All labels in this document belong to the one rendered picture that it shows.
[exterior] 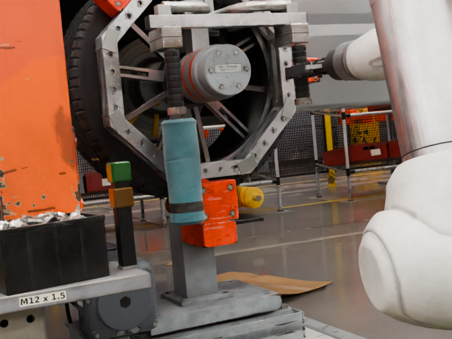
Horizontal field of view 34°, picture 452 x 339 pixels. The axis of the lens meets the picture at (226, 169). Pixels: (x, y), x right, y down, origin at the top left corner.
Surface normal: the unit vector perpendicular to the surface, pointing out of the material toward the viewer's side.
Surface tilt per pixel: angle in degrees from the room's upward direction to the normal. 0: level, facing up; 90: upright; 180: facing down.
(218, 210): 90
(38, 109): 90
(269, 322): 90
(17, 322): 90
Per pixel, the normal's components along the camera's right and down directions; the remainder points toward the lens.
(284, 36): -0.90, 0.11
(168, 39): 0.43, 0.01
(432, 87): -0.24, -0.18
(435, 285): -0.17, 0.15
